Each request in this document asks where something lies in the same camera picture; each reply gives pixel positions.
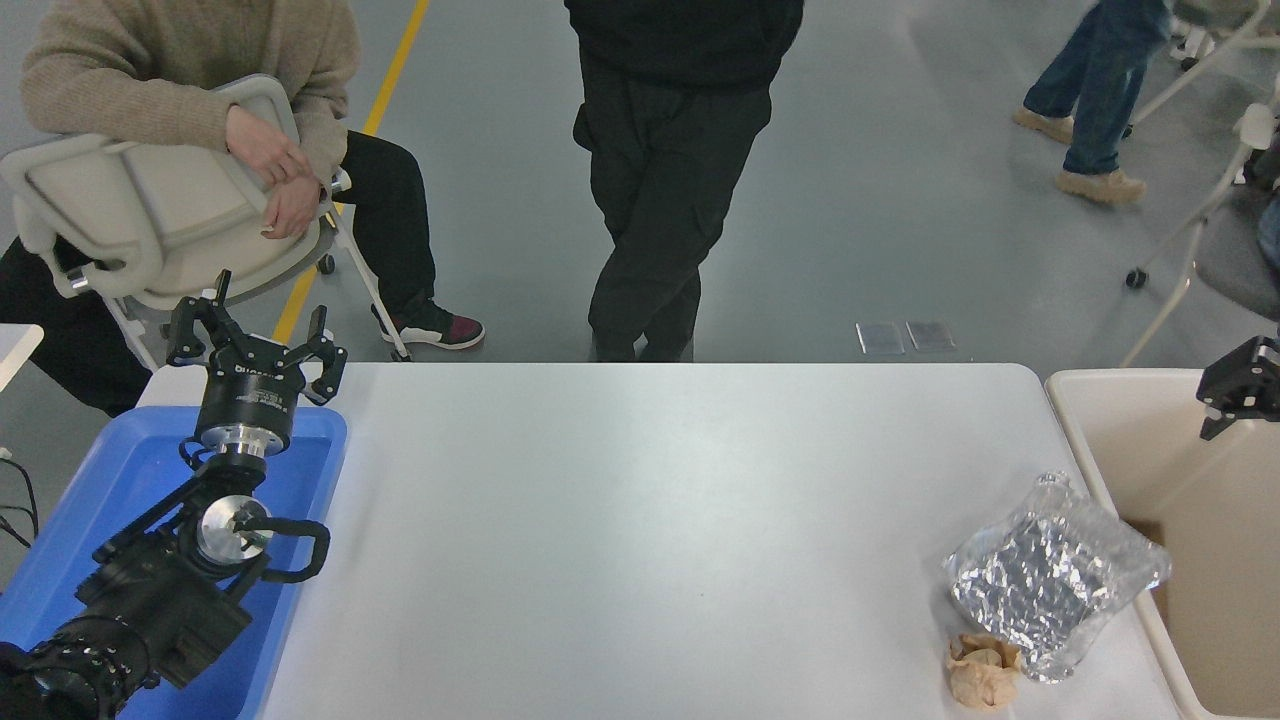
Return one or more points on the grey-seated chair with casters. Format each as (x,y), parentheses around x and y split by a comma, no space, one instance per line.
(1235,255)

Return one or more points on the blue plastic tray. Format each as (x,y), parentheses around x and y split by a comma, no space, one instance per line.
(120,470)

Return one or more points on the crumpled tan paper ball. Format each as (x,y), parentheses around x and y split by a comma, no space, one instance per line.
(983,675)

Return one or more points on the large pale bin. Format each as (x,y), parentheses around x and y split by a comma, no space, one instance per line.
(1220,620)

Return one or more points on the standing person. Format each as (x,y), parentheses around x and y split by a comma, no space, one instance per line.
(660,150)

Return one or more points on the white plastic chair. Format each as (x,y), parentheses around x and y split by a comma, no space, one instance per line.
(150,210)

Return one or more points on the seated person's left forearm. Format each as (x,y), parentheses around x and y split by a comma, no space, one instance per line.
(330,120)

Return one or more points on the walking person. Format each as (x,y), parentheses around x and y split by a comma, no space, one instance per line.
(1100,80)

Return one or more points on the silver floor plate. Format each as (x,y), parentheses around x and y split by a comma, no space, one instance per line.
(932,336)
(881,338)

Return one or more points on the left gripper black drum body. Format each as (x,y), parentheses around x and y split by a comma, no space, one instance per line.
(250,390)

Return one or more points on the white-framed chair with casters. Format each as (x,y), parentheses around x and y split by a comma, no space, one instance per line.
(1192,45)
(1210,60)

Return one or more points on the seated person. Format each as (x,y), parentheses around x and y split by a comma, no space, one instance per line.
(150,60)

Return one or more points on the seated person's left hand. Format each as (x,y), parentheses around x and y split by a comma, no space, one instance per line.
(293,207)

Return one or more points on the white side table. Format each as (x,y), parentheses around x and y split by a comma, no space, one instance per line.
(15,345)

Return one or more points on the person at picture edge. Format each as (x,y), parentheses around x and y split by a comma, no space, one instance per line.
(1270,230)

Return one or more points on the silver foil tray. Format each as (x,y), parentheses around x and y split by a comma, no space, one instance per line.
(1050,590)

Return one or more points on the seated person's right hand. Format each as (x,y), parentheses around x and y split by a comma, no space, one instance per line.
(265,145)

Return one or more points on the seated person's right forearm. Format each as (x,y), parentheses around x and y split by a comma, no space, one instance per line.
(120,100)

